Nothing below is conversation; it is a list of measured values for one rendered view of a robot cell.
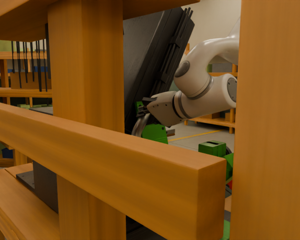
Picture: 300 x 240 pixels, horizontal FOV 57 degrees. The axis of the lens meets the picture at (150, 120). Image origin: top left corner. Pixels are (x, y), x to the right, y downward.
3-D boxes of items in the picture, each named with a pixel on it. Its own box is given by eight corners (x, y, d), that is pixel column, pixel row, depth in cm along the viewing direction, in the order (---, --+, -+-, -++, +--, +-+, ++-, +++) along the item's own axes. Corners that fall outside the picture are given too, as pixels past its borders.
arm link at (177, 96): (205, 103, 79) (196, 105, 81) (186, 81, 75) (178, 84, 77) (196, 125, 74) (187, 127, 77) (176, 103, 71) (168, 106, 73)
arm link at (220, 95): (175, 104, 70) (197, 124, 75) (219, 90, 61) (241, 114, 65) (183, 79, 74) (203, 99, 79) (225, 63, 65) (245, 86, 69)
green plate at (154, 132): (155, 157, 106) (145, 103, 107) (170, 156, 100) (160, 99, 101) (132, 164, 99) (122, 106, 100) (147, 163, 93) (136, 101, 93)
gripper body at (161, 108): (199, 106, 81) (171, 114, 89) (178, 82, 76) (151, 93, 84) (192, 126, 76) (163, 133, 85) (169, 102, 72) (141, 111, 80)
